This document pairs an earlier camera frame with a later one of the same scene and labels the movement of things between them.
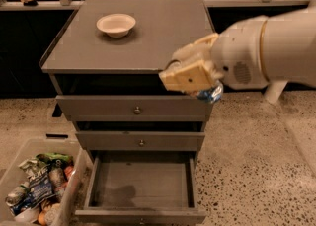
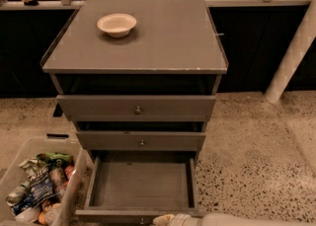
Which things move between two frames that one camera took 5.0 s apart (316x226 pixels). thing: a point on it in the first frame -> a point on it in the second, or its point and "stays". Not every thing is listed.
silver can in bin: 13,196 stays
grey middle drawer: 141,140 stays
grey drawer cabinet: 105,61 stays
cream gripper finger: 188,78 -> 163,220
